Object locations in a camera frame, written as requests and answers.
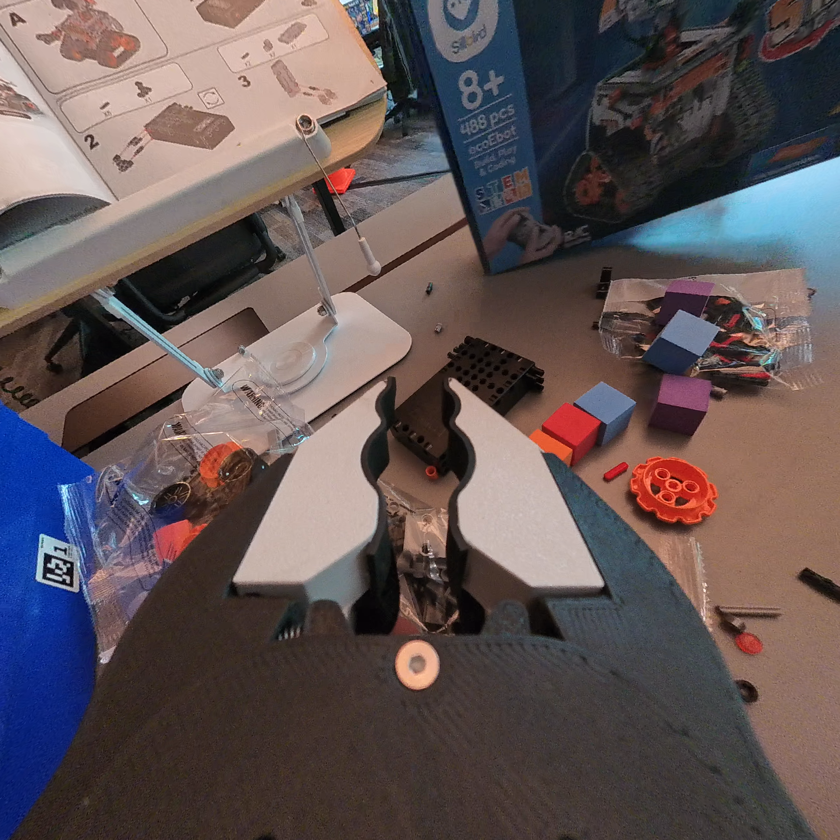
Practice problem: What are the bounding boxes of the clear empty plastic bag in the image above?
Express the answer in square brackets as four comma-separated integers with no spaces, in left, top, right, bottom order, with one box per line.
[217,335,332,424]

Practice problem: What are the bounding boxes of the light blue foam cube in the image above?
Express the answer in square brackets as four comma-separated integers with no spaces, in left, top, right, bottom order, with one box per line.
[574,382,637,446]

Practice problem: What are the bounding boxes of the blue plastic bin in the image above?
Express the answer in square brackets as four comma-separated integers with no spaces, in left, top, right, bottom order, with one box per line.
[0,405,101,840]

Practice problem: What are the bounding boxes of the white label wheels bag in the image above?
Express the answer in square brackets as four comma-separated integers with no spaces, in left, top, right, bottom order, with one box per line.
[59,401,311,657]

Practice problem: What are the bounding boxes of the black office chair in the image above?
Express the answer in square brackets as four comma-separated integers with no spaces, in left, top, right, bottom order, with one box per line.
[46,210,284,371]

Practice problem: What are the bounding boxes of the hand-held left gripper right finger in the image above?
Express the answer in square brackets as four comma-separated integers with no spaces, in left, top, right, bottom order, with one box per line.
[440,378,605,620]

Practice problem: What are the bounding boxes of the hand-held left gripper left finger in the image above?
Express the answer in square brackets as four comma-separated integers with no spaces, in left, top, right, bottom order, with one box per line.
[233,378,397,626]

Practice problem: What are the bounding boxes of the black long pin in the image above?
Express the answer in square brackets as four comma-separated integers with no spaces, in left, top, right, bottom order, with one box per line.
[798,567,840,603]

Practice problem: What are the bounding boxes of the instruction booklet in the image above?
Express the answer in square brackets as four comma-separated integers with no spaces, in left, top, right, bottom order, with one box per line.
[0,0,389,250]

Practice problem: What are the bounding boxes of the red foam cube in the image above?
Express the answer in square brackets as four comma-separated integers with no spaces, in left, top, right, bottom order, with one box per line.
[542,403,603,464]

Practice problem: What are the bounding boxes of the purple foam cube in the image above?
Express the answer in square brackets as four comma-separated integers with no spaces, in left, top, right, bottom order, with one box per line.
[657,279,718,324]
[650,374,714,437]

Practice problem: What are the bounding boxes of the grey desk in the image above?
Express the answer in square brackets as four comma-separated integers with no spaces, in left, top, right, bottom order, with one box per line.
[20,158,840,840]

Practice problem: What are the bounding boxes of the white book stand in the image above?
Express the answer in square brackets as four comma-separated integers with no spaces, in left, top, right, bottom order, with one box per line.
[0,112,413,424]

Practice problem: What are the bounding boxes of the orange plastic gear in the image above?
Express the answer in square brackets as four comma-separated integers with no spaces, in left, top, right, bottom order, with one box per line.
[629,457,720,526]

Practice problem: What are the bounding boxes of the orange foam cube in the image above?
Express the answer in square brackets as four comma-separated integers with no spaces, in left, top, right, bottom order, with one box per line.
[529,430,576,468]

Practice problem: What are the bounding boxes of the clear bag of grey beams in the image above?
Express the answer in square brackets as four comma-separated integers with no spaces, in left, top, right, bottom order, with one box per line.
[378,479,712,634]

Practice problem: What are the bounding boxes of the silver plastic parts bag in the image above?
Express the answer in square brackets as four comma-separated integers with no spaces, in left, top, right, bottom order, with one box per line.
[598,269,815,392]

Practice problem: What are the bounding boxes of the blue robot kit box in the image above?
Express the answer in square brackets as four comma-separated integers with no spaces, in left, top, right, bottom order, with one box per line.
[410,0,840,274]

